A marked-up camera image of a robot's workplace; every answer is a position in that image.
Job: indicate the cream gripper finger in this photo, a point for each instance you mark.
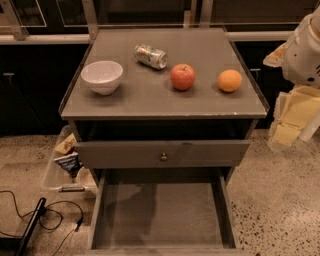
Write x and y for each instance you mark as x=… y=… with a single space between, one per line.
x=296 y=116
x=275 y=58

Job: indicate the grey top drawer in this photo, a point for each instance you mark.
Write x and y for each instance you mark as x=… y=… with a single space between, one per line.
x=146 y=154

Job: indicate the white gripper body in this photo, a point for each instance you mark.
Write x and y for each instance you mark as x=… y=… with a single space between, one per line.
x=302 y=57

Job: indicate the crushed green soda can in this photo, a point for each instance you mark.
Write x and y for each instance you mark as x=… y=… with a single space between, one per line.
x=151 y=56

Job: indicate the black bar device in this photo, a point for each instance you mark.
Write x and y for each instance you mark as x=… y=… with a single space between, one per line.
x=35 y=216

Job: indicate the red apple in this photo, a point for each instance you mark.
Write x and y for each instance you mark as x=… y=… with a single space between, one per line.
x=182 y=77

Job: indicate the grey open middle drawer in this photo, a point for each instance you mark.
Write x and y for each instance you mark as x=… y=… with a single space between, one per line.
x=162 y=218

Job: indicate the round brass drawer knob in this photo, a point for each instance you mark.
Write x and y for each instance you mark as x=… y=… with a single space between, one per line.
x=163 y=157

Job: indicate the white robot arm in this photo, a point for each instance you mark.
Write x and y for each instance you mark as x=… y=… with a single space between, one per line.
x=297 y=113

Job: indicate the orange fruit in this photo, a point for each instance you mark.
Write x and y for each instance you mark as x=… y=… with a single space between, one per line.
x=229 y=80

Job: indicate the grey wooden drawer cabinet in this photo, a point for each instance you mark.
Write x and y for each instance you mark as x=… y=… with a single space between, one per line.
x=146 y=106

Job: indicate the clear plastic storage bin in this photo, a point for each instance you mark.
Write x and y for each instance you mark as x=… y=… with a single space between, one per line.
x=58 y=180

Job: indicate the dark blue snack bag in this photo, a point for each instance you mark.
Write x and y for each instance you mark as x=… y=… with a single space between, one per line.
x=70 y=163

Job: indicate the tan snack packet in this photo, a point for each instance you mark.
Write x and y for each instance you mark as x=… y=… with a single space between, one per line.
x=66 y=145

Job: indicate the white ceramic bowl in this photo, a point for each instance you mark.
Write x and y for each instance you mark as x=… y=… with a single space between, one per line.
x=102 y=77

